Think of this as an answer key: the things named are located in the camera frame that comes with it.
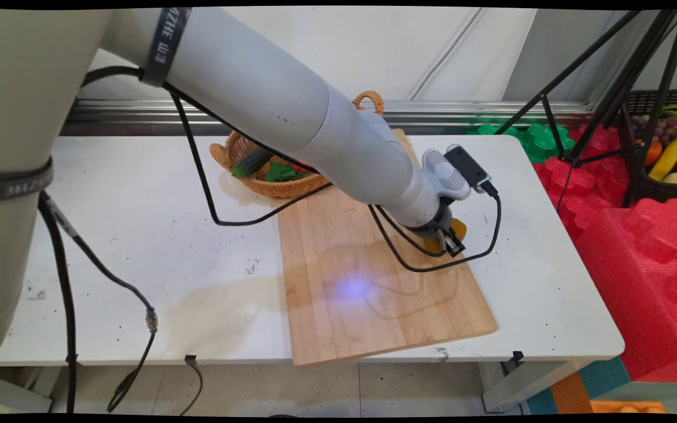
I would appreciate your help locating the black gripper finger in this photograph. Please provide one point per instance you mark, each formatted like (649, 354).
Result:
(445, 244)
(458, 245)

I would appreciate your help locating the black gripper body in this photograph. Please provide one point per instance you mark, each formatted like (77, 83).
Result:
(435, 225)

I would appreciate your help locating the yellow-brown potato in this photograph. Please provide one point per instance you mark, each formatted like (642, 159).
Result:
(461, 228)

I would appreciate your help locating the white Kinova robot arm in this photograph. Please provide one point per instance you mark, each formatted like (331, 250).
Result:
(256, 88)

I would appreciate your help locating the black table edge clip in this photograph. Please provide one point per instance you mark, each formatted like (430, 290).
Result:
(516, 356)
(191, 358)
(71, 357)

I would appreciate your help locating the green foam mat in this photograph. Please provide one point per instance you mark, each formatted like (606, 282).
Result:
(541, 144)

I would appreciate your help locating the light wooden cutting board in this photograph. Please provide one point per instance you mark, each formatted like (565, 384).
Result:
(327, 329)

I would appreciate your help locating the red chili pepper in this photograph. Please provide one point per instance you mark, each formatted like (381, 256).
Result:
(298, 168)

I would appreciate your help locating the green leafy vegetable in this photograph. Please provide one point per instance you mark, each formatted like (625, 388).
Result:
(280, 172)

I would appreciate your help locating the red foam mat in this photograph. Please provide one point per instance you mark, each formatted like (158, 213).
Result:
(638, 282)

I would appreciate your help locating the dark green cucumber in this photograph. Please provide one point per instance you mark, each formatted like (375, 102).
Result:
(250, 164)

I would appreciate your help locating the teal and orange foam block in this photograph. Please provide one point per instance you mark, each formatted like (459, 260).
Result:
(597, 382)

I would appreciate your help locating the black plastic basket with fruit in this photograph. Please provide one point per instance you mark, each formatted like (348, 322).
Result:
(662, 191)

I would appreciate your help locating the orange toy fruit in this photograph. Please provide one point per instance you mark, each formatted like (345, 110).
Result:
(654, 154)

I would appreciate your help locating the yellow banana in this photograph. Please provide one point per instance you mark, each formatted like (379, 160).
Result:
(667, 158)

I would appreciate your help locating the purple grapes bunch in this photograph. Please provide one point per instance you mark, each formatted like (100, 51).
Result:
(664, 129)

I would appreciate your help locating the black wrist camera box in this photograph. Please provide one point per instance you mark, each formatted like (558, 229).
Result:
(465, 166)

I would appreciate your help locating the aluminium wall rail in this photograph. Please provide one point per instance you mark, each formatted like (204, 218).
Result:
(462, 111)

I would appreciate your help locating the black camera tripod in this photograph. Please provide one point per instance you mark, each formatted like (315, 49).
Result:
(623, 85)

